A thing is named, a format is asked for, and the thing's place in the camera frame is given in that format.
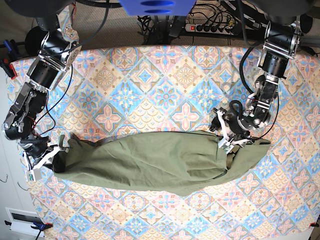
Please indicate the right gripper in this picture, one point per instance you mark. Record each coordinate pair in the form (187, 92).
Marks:
(38, 153)

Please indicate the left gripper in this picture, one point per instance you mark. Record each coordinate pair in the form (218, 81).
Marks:
(234, 129)

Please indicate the green t-shirt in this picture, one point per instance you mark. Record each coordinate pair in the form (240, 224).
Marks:
(176, 162)

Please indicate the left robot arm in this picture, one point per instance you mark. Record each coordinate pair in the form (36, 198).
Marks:
(280, 43)

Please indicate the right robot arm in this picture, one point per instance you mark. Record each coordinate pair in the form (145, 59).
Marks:
(54, 59)

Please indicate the blue clamp bottom left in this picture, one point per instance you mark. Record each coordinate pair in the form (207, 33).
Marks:
(41, 227)

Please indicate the patterned tablecloth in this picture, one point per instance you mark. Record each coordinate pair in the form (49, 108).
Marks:
(128, 90)

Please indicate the white power strip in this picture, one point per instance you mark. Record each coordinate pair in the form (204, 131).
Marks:
(207, 29)

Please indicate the orange clamp bottom right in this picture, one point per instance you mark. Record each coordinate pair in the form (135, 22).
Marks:
(314, 225)

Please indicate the orange black clamp left top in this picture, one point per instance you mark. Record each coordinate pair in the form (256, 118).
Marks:
(6, 62)

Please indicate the black round stool base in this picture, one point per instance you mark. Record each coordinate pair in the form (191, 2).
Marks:
(33, 41)

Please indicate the white wall socket box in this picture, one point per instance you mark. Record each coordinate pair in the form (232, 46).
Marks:
(22, 215)

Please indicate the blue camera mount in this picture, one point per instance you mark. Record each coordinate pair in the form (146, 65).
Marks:
(157, 7)

